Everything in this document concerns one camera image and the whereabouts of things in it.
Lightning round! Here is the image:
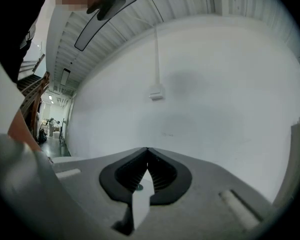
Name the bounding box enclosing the short ceiling light panel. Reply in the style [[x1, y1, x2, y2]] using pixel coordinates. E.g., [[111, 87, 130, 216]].
[[60, 68, 71, 87]]

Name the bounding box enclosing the black head-mounted camera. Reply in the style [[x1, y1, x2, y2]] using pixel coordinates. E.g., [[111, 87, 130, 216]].
[[86, 0, 129, 21]]

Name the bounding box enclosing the white wall cable conduit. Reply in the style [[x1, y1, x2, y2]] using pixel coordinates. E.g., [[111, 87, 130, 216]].
[[148, 25, 166, 102]]

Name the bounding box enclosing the long ceiling light panel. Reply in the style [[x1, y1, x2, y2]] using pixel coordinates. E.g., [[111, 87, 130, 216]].
[[74, 0, 138, 52]]

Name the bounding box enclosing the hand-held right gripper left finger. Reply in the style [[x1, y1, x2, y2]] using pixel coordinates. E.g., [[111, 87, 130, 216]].
[[51, 147, 149, 237]]

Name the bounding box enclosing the background lab equipment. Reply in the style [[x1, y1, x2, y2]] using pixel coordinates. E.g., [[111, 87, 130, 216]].
[[38, 117, 66, 145]]

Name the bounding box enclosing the person's left forearm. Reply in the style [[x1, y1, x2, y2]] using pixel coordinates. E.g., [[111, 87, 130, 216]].
[[7, 108, 44, 153]]

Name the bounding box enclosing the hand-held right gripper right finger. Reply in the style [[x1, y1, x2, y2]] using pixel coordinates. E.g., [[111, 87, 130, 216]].
[[135, 147, 276, 240]]

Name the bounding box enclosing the person's black shirt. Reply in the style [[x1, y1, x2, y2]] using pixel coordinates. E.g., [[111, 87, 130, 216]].
[[0, 0, 52, 84]]

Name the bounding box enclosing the white backpack strap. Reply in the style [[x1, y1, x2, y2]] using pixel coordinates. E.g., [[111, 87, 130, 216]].
[[19, 31, 33, 50]]

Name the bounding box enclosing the dark wooden staircase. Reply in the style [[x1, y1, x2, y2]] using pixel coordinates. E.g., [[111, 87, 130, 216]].
[[16, 71, 51, 141]]

